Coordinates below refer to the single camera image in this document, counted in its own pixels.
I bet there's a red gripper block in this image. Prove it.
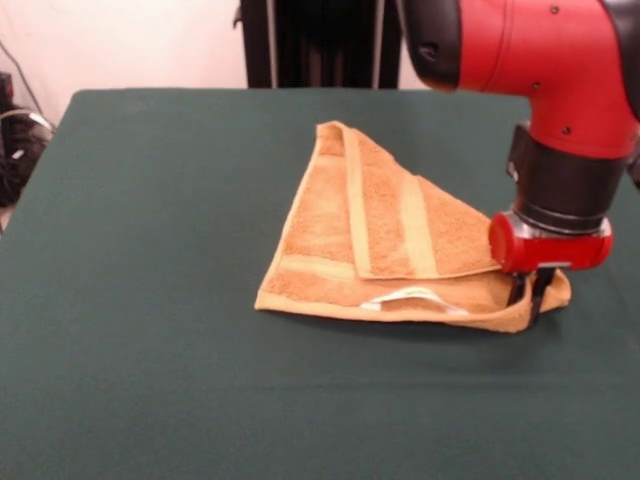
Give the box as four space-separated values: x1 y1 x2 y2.
488 210 614 326

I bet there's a tan terry towel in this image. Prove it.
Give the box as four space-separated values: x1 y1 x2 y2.
254 119 572 334

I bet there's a dark green table cloth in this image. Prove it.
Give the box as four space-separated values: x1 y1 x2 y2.
0 87 640 480

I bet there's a black pedestal column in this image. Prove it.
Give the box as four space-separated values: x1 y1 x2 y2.
232 0 407 90

